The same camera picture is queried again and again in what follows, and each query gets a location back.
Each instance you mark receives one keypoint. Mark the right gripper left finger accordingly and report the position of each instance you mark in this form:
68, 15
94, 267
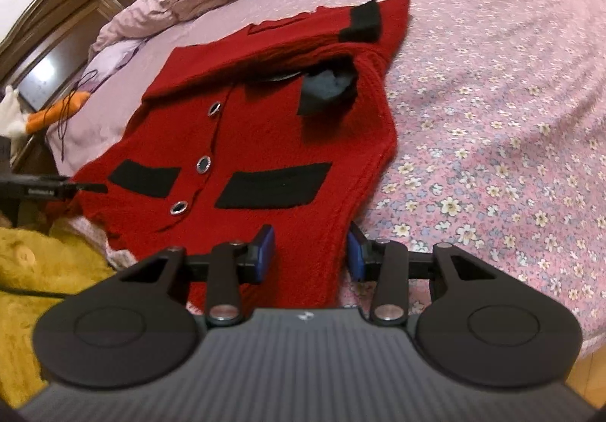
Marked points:
231, 265

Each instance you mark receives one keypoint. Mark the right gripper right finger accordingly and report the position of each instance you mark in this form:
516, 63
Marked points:
386, 263

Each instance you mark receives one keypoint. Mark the red knit cardigan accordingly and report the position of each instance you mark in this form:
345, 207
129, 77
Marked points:
284, 123

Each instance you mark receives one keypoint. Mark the orange and white plush toy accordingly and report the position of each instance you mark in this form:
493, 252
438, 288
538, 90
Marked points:
16, 124

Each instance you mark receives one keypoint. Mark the yellow fuzzy garment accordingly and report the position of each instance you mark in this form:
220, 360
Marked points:
38, 270

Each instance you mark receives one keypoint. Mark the wooden headboard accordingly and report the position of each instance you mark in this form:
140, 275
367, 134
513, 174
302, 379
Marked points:
48, 45

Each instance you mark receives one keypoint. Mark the lilac small cloth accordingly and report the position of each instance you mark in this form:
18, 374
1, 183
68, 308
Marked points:
108, 62

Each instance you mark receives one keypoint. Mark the pink floral bed sheet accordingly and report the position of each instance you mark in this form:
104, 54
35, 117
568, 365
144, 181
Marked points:
500, 111

